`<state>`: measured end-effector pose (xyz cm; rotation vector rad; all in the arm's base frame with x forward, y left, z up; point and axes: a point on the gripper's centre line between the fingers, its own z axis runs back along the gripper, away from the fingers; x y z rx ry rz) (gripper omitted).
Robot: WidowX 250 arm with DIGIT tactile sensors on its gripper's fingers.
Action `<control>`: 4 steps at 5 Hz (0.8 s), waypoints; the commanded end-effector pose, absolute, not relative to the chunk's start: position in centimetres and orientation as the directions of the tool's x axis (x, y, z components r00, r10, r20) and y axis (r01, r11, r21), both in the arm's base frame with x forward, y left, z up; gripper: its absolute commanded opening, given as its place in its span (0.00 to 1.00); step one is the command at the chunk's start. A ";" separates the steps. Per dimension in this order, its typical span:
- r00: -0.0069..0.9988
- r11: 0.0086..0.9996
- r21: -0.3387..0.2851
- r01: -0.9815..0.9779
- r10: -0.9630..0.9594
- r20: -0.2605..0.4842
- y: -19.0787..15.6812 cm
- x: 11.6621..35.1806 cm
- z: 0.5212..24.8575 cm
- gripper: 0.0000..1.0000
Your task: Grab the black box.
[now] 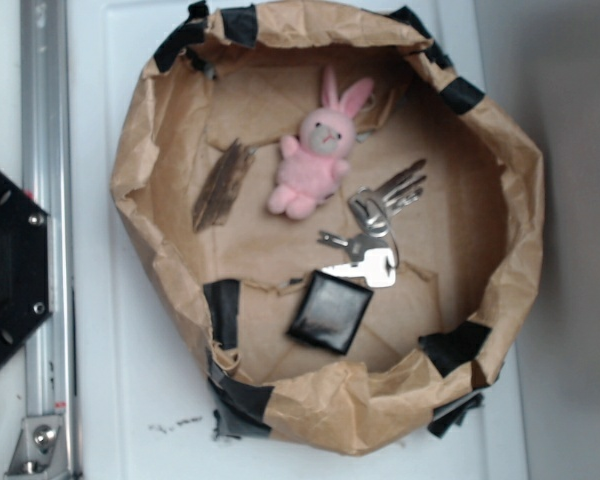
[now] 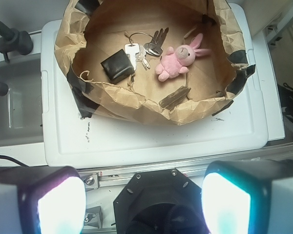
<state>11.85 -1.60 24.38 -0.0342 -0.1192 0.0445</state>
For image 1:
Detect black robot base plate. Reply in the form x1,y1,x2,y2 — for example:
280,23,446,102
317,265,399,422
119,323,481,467
0,171,50,369

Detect aluminium extrusion rail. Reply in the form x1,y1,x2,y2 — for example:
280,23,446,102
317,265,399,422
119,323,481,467
20,1,82,479

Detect metal corner bracket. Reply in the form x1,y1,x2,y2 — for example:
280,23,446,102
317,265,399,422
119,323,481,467
4,414,69,479

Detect brown paper bag bin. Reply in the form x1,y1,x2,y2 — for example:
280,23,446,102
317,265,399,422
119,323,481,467
111,1,544,455

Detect silver key bunch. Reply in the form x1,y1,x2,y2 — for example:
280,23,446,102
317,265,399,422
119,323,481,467
318,159,426,288

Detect dark wooden piece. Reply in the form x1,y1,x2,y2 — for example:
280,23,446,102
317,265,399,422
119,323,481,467
192,139,256,233

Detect pink plush bunny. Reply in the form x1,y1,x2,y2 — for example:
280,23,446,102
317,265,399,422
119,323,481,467
267,66,374,220

